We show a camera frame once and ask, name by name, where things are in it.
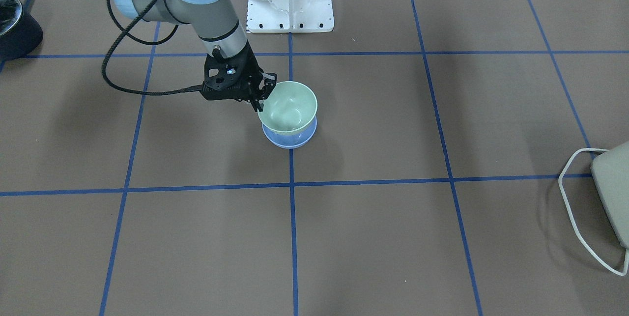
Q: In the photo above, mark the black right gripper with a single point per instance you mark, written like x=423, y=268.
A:
x=252, y=76

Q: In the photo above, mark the green bowl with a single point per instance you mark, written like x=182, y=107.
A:
x=290, y=108

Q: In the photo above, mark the blue bowl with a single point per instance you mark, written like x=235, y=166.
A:
x=291, y=141

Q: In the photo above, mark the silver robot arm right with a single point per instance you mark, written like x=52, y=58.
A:
x=214, y=21

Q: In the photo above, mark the dark blue saucepan with lid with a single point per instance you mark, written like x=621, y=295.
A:
x=20, y=33

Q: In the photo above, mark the cream toaster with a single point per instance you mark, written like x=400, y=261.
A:
x=610, y=171

